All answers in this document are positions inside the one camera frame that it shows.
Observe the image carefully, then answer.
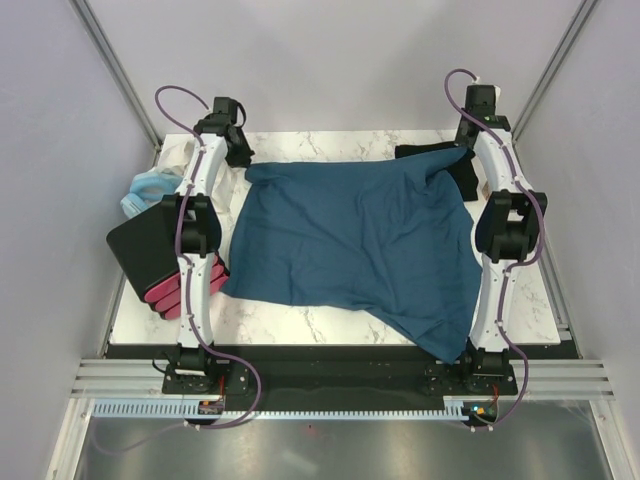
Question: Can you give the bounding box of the blue t shirt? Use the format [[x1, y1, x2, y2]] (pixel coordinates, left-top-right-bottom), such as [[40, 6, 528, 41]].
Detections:
[[223, 147, 481, 363]]

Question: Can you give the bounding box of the black pink drawer organizer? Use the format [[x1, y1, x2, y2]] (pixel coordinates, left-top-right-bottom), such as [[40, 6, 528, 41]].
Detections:
[[106, 195, 230, 320]]

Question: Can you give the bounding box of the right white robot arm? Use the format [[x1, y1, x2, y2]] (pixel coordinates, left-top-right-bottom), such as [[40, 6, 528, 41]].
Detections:
[[456, 110, 547, 394]]

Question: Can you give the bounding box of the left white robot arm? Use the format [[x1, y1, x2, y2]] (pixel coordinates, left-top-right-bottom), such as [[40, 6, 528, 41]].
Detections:
[[160, 112, 254, 393]]

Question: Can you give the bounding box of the folded black t shirt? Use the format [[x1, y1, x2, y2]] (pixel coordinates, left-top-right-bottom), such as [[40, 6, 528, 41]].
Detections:
[[394, 141, 479, 202]]

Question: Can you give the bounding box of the white t shirt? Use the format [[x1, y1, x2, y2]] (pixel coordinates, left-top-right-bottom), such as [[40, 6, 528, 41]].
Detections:
[[157, 134, 249, 218]]

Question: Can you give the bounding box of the small pink cube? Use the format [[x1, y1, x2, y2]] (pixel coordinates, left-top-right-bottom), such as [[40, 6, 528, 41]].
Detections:
[[481, 183, 491, 202]]

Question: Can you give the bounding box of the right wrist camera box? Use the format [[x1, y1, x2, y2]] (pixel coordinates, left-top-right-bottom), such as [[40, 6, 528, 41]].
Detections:
[[464, 84, 501, 117]]

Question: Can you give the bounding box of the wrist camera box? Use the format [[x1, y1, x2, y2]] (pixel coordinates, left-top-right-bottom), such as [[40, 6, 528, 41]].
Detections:
[[211, 97, 247, 127], [464, 84, 501, 117]]

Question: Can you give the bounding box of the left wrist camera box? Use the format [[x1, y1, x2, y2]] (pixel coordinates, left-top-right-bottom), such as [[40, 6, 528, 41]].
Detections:
[[211, 97, 247, 127]]

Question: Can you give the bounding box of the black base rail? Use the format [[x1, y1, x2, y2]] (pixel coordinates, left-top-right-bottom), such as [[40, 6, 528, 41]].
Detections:
[[106, 345, 518, 410]]

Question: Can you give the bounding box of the white cable duct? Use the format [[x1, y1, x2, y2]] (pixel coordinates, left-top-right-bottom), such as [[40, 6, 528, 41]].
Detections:
[[92, 398, 497, 421]]

